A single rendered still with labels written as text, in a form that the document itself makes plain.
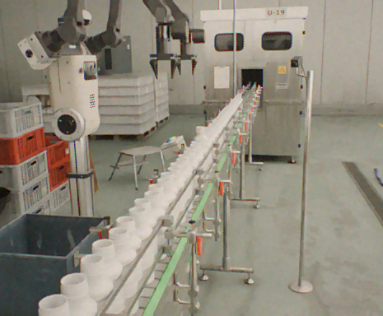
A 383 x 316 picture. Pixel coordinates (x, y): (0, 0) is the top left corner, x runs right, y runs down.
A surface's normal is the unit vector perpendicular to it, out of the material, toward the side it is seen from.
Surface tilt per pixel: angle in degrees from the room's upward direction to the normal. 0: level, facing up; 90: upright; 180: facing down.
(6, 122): 90
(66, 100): 101
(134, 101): 90
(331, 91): 90
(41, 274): 90
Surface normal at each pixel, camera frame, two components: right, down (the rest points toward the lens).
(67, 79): -0.18, 0.22
